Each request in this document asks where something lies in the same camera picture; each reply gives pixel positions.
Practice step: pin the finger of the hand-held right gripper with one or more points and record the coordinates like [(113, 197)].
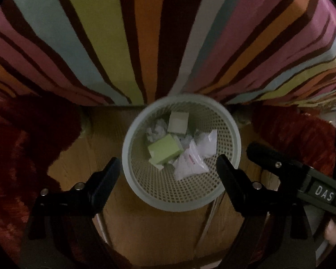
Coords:
[(266, 158)]

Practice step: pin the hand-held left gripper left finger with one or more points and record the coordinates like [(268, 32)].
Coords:
[(107, 176)]

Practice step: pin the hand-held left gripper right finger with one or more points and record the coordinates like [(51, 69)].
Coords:
[(226, 173)]

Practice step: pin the white plastic packet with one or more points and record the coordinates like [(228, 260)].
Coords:
[(205, 141)]

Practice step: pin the white mesh waste basket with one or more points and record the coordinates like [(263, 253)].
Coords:
[(184, 193)]

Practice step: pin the white paper ball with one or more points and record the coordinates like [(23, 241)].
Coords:
[(156, 131), (186, 141)]

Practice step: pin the tall green box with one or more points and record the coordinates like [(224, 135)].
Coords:
[(165, 150)]

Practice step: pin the small green box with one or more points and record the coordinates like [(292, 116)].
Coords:
[(178, 122)]

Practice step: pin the person's right hand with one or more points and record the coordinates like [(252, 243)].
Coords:
[(335, 231)]

